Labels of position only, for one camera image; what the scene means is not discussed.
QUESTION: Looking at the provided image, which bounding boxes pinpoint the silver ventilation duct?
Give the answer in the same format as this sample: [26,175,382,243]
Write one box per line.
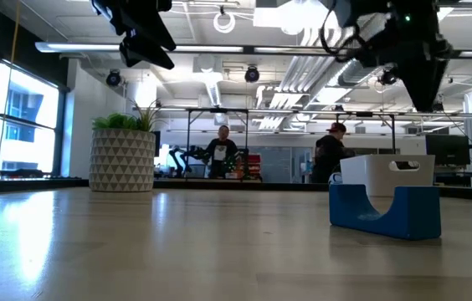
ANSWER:
[336,12,394,87]

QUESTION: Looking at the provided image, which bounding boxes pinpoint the long ceiling light strip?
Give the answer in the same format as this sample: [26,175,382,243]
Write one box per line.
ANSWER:
[34,40,472,59]

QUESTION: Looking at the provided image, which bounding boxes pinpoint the triangle-patterned plant pot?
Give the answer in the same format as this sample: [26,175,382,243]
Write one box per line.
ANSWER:
[88,127,156,193]

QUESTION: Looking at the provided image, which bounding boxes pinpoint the person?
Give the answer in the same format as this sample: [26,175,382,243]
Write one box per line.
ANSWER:
[310,121,357,184]
[204,125,240,180]

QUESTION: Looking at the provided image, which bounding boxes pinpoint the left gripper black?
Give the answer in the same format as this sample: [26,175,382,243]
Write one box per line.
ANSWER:
[90,0,177,69]

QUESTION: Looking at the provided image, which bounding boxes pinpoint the black background robot arms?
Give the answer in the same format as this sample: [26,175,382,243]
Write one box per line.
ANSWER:
[167,145,210,179]

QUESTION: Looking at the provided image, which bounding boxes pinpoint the blue arch block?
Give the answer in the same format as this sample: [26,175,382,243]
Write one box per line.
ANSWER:
[328,183,443,242]

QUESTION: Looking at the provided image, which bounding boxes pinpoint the green artificial plant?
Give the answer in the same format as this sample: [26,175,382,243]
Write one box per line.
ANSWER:
[92,98,166,133]

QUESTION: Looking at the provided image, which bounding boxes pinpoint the black background workstation frame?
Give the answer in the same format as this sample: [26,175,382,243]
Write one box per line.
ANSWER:
[184,106,250,181]
[335,110,397,158]

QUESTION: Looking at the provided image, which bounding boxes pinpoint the black round ceiling spotlight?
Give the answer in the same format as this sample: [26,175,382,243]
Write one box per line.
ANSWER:
[105,69,122,88]
[244,65,261,84]

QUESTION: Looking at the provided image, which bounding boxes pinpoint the red storage bins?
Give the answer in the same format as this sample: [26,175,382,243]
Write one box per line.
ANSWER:
[246,153,262,177]

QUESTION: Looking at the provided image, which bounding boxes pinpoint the white bin with handle hole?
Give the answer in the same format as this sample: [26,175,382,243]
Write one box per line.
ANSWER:
[339,154,436,198]

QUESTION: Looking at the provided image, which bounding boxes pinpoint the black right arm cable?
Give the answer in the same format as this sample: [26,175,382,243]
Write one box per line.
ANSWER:
[318,0,365,64]

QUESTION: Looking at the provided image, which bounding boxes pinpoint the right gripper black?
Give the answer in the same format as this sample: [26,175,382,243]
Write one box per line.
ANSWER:
[359,16,458,113]

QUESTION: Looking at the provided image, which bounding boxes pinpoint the black computer monitor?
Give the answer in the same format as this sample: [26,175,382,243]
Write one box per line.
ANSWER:
[424,133,471,166]

